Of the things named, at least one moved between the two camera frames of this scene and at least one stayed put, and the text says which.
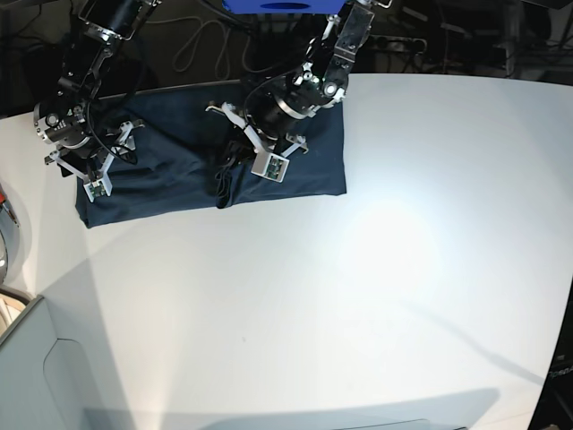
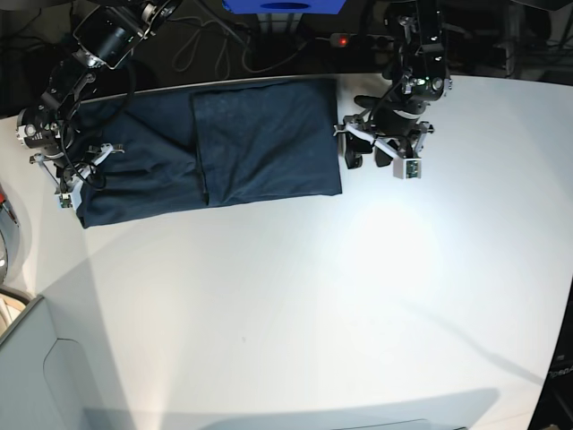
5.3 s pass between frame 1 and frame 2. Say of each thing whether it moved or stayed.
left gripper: moved
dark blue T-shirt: stayed
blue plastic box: stayed
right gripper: moved
